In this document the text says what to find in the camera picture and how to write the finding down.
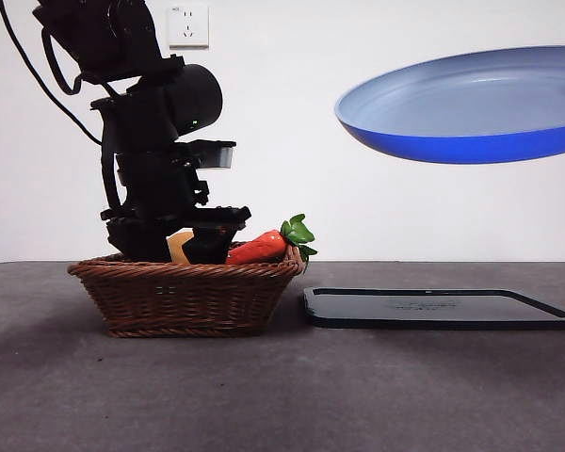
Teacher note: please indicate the black cutting board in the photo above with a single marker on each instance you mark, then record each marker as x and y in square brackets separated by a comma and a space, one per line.
[358, 311]

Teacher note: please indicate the tan potato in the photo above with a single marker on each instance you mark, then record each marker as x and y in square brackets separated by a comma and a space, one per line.
[178, 247]

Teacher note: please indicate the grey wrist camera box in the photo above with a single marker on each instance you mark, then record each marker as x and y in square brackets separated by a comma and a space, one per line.
[219, 157]

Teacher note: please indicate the white wall socket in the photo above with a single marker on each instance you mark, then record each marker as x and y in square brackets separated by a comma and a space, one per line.
[188, 26]

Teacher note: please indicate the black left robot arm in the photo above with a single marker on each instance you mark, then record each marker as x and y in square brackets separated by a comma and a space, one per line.
[122, 42]

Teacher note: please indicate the brown wicker basket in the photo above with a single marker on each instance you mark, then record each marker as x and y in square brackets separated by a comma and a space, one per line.
[183, 296]

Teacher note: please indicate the orange carrot with green leaves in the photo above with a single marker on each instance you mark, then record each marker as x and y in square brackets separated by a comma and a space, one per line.
[259, 247]

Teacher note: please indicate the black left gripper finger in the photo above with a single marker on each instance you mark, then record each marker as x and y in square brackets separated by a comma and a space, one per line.
[136, 242]
[209, 247]

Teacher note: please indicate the light blue round plate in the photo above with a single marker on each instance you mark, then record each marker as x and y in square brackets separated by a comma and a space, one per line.
[452, 94]

